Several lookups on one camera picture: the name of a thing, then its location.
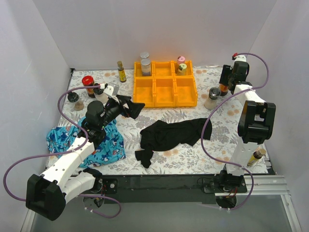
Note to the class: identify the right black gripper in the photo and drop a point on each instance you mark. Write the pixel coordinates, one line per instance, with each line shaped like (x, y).
(225, 75)

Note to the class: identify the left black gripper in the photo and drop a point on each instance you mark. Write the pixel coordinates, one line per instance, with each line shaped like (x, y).
(125, 106)

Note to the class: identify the red-lid sauce jar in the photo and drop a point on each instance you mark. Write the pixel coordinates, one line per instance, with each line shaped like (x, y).
(223, 90)
(88, 81)

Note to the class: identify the small yellow-label sauce bottle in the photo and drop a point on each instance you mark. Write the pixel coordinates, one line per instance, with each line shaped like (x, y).
(121, 72)

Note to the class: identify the yellow-lid spice shaker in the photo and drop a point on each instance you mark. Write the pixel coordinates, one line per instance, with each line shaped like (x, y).
(182, 69)

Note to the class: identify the blue-label spice jar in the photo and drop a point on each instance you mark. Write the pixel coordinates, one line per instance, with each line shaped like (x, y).
(145, 67)
(144, 55)

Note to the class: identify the pink-lid spice shaker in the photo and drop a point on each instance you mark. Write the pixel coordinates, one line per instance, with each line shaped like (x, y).
(180, 60)

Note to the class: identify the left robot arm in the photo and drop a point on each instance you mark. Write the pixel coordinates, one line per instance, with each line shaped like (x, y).
(48, 193)

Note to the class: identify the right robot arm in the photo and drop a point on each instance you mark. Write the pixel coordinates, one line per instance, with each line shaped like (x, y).
(255, 123)

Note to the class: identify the grey-lid spice shaker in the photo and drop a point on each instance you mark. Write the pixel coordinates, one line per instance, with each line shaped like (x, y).
(211, 101)

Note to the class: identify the orange six-compartment bin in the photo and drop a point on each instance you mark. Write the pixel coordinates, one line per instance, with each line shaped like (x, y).
(164, 88)

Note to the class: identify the black-cap white bottle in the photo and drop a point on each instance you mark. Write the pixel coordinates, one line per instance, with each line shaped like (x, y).
(100, 95)

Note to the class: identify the black cloth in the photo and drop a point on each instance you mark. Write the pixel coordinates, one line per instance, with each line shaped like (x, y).
(163, 136)

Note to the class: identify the small black-cap bottle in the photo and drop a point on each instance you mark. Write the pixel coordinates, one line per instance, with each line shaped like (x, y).
(75, 101)

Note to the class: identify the blue shark-print cloth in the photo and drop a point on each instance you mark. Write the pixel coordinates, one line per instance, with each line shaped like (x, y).
(59, 139)

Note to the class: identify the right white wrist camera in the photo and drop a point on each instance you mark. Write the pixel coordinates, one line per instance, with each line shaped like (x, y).
(239, 57)

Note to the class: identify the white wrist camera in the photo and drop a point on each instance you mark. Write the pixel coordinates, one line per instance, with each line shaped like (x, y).
(110, 89)
(239, 57)

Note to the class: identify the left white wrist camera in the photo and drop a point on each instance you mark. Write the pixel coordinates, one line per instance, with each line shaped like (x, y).
(110, 89)

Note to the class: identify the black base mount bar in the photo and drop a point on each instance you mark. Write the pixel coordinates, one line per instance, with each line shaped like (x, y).
(199, 188)

